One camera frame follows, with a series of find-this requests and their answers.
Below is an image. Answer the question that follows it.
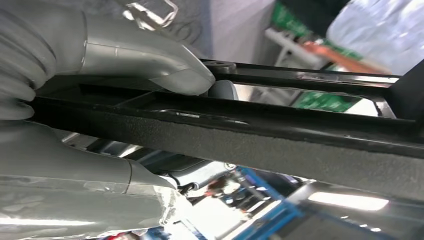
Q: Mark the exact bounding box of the blue metal shelf rack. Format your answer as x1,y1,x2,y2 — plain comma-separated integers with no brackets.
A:
231,167,302,240

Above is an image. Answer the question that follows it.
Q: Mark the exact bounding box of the green plastic crate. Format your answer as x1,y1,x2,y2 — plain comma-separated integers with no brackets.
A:
271,1,365,114

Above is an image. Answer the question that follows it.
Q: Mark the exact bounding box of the person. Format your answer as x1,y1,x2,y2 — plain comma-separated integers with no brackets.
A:
278,0,424,76

